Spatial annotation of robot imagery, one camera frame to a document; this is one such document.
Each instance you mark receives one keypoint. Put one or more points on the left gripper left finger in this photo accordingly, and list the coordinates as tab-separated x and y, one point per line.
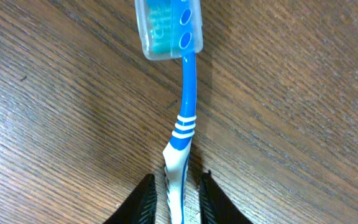
140	206

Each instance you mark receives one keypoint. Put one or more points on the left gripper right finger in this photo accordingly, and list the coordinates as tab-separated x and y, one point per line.
215	205

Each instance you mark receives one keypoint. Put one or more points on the blue white toothbrush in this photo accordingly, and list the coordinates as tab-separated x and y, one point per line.
170	29

